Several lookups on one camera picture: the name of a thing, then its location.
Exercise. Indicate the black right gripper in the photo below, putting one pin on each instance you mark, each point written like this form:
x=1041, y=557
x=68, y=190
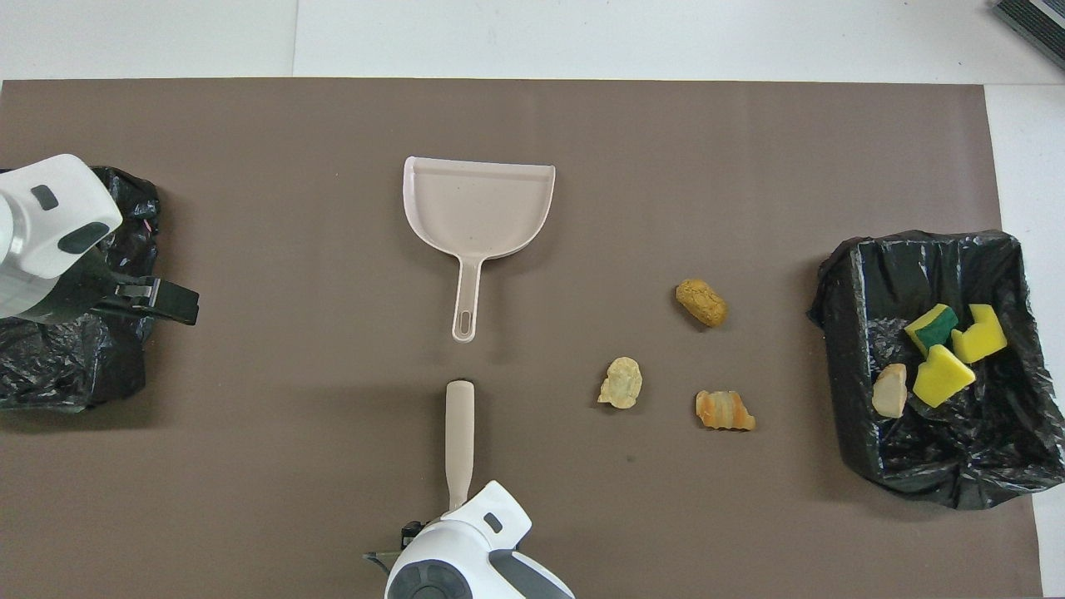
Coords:
x=414, y=534

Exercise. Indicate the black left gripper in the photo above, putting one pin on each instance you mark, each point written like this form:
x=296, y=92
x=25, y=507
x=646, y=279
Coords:
x=87, y=291

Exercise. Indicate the beige hand brush black bristles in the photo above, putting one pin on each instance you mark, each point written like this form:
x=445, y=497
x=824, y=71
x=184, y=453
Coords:
x=460, y=424

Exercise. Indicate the pale yellow crisp piece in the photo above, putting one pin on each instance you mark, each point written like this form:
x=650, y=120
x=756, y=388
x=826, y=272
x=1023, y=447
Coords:
x=621, y=383

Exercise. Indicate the beige plastic dustpan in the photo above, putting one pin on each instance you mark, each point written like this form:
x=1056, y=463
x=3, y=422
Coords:
x=478, y=208

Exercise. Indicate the orange striped croissant piece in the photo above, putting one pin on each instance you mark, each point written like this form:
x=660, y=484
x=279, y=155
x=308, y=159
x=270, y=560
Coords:
x=724, y=410

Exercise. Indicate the brown fried nugget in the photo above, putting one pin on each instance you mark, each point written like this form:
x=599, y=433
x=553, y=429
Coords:
x=701, y=302

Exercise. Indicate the striped bread slice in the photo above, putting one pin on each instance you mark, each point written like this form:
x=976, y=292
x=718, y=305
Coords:
x=889, y=391

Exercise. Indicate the green and yellow sponge piece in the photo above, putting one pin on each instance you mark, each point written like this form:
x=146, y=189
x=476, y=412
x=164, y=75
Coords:
x=932, y=327

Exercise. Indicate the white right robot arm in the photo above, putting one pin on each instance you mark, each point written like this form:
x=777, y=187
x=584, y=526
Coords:
x=482, y=549

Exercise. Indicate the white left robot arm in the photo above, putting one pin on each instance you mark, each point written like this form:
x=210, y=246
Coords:
x=50, y=216

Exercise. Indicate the crumpled black bag-lined bin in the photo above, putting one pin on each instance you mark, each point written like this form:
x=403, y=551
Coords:
x=75, y=366

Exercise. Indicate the open black bag-lined bin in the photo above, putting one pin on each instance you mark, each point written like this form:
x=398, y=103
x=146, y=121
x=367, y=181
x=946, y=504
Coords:
x=932, y=449

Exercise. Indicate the brown table mat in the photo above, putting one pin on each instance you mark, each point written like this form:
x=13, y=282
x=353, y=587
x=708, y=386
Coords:
x=532, y=133

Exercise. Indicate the dark ribbed panel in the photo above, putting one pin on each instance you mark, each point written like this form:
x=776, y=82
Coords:
x=1036, y=21

